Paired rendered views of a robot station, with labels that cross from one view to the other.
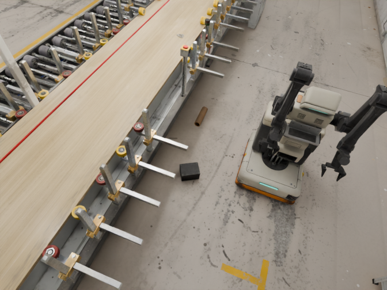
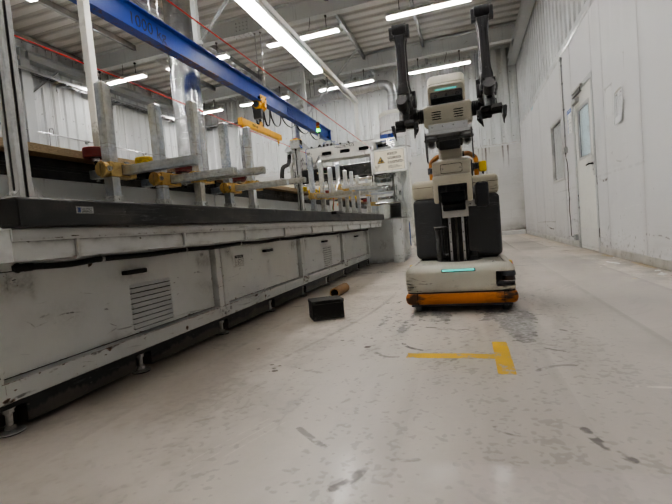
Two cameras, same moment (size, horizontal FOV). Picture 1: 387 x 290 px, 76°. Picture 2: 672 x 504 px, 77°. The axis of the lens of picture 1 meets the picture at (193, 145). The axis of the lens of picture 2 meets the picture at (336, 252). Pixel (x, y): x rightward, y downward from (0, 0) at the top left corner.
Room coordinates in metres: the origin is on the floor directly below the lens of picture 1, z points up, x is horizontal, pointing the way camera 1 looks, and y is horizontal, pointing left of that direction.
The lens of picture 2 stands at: (-1.22, -0.18, 0.54)
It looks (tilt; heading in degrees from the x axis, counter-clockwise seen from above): 3 degrees down; 2
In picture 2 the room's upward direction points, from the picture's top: 5 degrees counter-clockwise
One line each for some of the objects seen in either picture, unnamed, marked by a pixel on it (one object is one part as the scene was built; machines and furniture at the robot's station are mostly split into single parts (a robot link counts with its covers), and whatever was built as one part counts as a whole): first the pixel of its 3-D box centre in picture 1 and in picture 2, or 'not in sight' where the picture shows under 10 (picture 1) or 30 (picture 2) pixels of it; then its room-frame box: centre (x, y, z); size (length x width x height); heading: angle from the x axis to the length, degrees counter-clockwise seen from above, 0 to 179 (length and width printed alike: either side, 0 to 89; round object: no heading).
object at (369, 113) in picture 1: (363, 125); (484, 49); (1.03, -0.95, 1.40); 0.11 x 0.06 x 0.43; 75
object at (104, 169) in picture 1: (111, 186); (196, 154); (0.70, 0.49, 0.94); 0.04 x 0.04 x 0.48; 75
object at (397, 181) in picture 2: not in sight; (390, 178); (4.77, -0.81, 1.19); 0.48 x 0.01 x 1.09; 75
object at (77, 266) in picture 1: (86, 270); (142, 168); (0.23, 0.52, 0.81); 0.43 x 0.03 x 0.04; 75
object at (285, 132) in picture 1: (300, 136); (449, 141); (1.26, -0.79, 0.99); 0.28 x 0.16 x 0.22; 74
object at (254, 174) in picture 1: (271, 165); (460, 278); (1.54, -0.87, 0.16); 0.67 x 0.64 x 0.25; 164
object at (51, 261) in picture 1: (63, 268); (109, 152); (0.22, 0.62, 0.87); 0.04 x 0.04 x 0.48; 75
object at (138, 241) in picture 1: (110, 229); (188, 178); (0.47, 0.45, 0.80); 0.43 x 0.03 x 0.04; 75
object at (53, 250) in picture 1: (53, 254); (96, 163); (0.29, 0.71, 0.85); 0.08 x 0.08 x 0.11
